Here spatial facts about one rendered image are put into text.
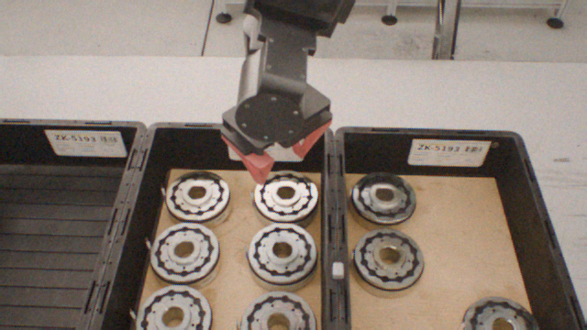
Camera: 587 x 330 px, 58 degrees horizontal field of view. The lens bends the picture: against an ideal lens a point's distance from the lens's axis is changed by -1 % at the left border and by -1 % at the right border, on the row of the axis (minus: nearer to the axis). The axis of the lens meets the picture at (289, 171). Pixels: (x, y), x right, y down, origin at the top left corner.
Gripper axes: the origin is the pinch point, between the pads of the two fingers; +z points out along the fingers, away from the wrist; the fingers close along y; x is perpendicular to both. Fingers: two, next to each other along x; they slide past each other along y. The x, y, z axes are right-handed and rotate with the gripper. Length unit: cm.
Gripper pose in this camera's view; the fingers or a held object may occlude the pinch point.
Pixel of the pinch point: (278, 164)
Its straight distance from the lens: 63.0
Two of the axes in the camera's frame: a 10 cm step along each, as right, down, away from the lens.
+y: 7.5, -5.2, 4.2
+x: -6.7, -5.7, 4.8
